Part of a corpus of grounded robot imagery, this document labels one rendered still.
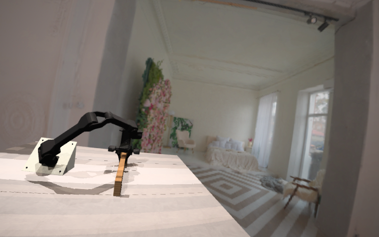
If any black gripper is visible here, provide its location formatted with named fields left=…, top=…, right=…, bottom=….
left=108, top=139, right=140, bottom=164

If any brown wooden board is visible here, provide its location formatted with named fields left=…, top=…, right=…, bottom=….
left=113, top=152, right=126, bottom=196

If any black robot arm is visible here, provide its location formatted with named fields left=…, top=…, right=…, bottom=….
left=38, top=111, right=143, bottom=167

